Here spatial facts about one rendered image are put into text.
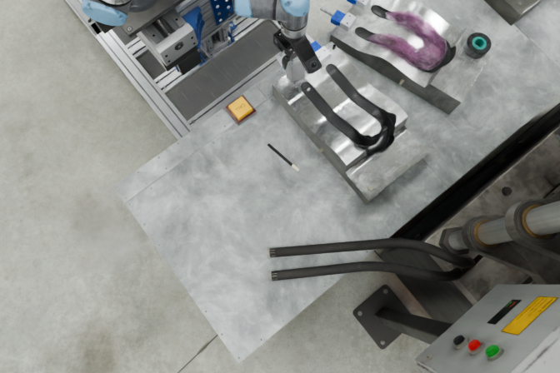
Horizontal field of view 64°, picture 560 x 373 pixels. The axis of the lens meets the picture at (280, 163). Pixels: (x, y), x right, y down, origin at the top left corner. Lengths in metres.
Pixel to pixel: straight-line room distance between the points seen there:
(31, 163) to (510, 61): 2.29
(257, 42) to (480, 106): 1.17
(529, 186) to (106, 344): 1.94
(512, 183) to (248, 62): 1.34
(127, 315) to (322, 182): 1.28
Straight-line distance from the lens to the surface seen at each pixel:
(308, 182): 1.51
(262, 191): 1.50
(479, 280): 1.62
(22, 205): 2.66
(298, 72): 1.50
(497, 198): 1.68
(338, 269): 1.42
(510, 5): 1.88
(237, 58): 2.35
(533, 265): 1.40
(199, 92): 2.29
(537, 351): 0.92
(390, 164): 1.50
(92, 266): 2.46
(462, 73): 1.63
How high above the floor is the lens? 2.27
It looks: 75 degrees down
